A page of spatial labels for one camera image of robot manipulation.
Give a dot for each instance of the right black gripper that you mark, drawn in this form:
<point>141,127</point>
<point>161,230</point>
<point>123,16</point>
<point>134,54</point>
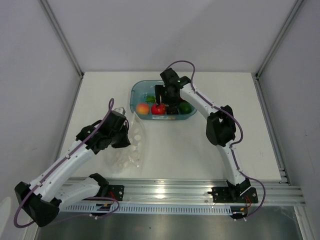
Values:
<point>159,91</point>

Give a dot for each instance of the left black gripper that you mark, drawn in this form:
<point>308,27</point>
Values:
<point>125,141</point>

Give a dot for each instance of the red tomato toy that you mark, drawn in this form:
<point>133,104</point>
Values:
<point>158,109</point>

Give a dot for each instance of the green lime toy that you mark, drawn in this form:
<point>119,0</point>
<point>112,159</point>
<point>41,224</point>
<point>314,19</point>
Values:
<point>185,108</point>

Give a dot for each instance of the clear zip top bag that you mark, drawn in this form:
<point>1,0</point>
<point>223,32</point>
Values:
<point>129,159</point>

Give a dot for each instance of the orange peach toy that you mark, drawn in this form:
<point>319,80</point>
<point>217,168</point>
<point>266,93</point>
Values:
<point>142,108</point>

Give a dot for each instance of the dark brown mangosteen toy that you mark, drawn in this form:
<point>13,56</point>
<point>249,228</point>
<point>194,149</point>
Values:
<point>171,110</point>

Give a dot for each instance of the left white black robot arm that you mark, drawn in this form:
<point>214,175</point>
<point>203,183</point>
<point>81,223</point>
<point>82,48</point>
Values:
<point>44,197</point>

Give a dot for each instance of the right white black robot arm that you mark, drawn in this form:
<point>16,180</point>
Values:
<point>220,127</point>

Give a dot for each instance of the green leaf toy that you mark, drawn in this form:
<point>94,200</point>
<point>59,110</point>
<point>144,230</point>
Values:
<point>150,99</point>

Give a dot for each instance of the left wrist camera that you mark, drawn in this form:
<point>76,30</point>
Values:
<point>120,110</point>

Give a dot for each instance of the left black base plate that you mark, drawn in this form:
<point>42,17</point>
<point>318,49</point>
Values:
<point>116,192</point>

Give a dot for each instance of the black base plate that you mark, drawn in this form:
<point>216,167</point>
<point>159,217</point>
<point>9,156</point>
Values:
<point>116,192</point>
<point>220,193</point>

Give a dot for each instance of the aluminium mounting rail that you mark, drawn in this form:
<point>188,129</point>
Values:
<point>195,192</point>

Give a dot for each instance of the white slotted cable duct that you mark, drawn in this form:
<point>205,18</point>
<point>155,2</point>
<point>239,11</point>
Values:
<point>130,208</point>

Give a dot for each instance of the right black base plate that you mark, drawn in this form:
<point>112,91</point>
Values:
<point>220,193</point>

